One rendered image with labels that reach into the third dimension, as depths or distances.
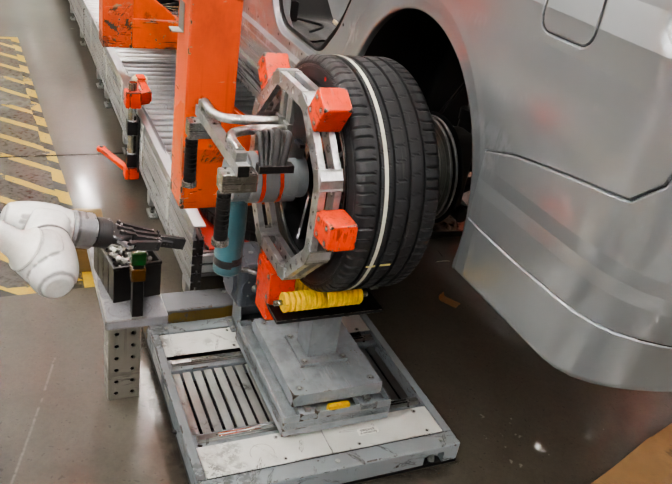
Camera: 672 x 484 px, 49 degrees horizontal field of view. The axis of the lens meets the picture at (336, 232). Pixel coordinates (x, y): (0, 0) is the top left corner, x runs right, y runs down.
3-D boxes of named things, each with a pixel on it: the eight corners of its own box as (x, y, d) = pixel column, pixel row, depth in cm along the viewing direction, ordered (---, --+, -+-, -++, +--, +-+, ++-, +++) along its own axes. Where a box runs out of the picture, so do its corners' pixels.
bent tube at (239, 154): (311, 160, 180) (316, 120, 176) (235, 162, 173) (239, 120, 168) (287, 134, 194) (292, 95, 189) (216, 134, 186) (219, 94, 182)
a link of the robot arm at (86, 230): (71, 203, 177) (95, 206, 181) (61, 235, 180) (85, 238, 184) (78, 220, 170) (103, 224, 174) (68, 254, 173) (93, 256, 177)
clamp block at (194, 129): (220, 139, 205) (222, 121, 202) (188, 139, 201) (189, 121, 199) (216, 132, 209) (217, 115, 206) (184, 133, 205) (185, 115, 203)
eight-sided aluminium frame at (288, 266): (323, 311, 195) (355, 118, 170) (300, 314, 192) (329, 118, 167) (260, 216, 237) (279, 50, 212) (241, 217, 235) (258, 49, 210)
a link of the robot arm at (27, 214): (60, 234, 181) (68, 265, 172) (-8, 225, 172) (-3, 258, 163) (72, 197, 177) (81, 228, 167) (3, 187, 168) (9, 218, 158)
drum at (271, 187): (306, 209, 201) (313, 162, 195) (231, 213, 193) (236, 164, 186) (289, 187, 212) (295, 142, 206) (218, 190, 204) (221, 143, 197)
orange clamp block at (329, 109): (341, 132, 180) (354, 111, 173) (311, 132, 177) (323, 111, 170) (334, 108, 183) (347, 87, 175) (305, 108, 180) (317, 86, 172)
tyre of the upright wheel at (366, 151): (351, 299, 238) (461, 264, 179) (283, 306, 228) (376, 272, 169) (323, 107, 249) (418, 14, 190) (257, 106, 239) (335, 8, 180)
